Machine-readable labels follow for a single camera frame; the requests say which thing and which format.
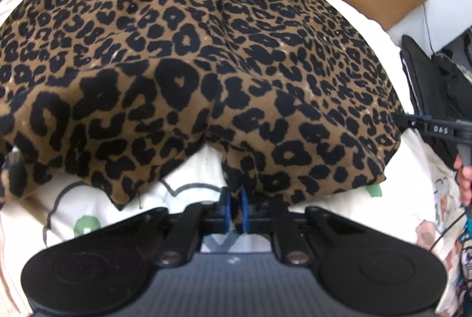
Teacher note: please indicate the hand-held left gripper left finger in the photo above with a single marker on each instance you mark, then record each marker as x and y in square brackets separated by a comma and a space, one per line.
[228, 212]

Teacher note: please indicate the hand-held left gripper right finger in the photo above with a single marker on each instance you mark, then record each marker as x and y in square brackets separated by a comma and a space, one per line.
[244, 212]

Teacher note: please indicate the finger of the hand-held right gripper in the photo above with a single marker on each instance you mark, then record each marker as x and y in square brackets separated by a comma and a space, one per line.
[411, 122]

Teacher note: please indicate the leopard print garment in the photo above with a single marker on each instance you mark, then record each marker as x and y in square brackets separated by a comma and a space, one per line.
[184, 62]

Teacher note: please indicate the folded black clothes stack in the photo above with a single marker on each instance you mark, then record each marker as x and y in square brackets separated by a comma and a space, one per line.
[420, 81]

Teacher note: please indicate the loose black clothes pile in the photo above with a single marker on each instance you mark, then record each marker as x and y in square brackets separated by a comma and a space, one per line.
[461, 81]

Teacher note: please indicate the person's right hand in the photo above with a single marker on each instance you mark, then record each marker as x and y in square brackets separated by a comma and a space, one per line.
[466, 184]

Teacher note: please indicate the cream bear print bed sheet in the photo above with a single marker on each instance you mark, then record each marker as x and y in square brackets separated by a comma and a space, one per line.
[177, 169]

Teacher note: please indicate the teal printed cloth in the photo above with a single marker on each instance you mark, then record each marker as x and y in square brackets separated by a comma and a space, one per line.
[465, 258]

